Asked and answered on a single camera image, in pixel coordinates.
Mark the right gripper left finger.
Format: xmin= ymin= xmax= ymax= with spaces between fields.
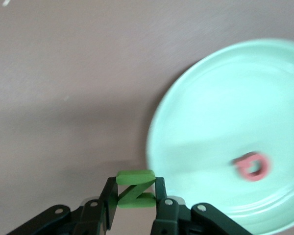
xmin=4 ymin=176 xmax=120 ymax=235

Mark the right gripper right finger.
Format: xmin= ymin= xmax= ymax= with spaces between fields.
xmin=150 ymin=176 xmax=255 ymax=235

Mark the green capital letter N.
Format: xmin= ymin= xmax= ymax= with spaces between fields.
xmin=115 ymin=169 xmax=157 ymax=209

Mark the red capital letter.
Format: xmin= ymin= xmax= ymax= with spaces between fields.
xmin=231 ymin=151 xmax=271 ymax=182

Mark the light green plate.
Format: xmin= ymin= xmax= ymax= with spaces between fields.
xmin=146 ymin=38 xmax=294 ymax=233

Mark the brown table mat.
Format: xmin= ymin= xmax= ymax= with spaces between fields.
xmin=0 ymin=0 xmax=294 ymax=235

